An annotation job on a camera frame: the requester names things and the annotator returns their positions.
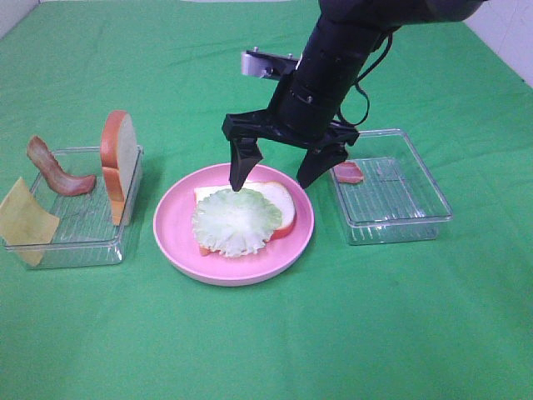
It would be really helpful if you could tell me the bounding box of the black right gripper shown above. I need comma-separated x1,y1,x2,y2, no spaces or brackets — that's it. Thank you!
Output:
222,71,359,192

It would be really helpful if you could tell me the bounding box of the toast bread slice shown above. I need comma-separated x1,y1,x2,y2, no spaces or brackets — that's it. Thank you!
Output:
194,182,296,253
100,110,138,226

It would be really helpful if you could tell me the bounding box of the bacon strip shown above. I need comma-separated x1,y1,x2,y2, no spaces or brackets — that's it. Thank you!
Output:
27,136,97,197
333,162,364,184

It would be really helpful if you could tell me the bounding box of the green lettuce leaf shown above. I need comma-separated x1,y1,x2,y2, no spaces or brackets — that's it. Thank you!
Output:
192,188,283,258

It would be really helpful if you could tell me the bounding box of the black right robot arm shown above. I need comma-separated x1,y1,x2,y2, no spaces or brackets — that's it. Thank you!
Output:
222,1,481,191

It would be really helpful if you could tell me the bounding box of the pink round plate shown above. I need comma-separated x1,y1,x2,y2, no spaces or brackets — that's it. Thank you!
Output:
153,163,315,287

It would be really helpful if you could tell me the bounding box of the clear right plastic container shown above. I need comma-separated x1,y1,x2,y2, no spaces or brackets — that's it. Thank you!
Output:
329,128,453,246

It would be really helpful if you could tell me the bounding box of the clear plastic container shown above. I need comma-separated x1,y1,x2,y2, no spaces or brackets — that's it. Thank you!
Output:
329,128,453,246
1,146,143,269

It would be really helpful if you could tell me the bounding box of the green tablecloth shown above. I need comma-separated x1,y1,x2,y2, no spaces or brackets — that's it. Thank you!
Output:
1,1,532,399

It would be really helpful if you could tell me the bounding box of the clear left plastic container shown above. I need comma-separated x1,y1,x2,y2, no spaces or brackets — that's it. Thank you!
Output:
1,146,143,269

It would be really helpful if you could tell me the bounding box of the yellow cheese slice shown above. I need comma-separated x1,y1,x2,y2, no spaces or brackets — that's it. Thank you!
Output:
1,177,60,246

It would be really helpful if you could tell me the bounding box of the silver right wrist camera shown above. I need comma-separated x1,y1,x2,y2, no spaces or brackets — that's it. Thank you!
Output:
241,47,300,81

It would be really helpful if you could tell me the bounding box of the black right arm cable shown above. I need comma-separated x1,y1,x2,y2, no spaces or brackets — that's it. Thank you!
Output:
336,31,395,128

